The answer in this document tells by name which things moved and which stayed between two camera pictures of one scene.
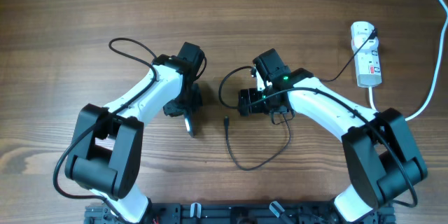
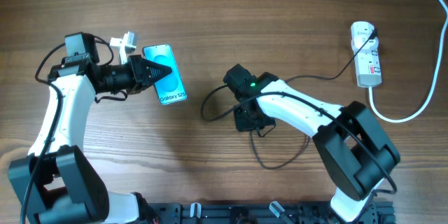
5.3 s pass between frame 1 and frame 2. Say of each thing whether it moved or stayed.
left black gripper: moved
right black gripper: moved
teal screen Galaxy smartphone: moved
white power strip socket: stayed
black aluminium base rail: stayed
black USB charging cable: moved
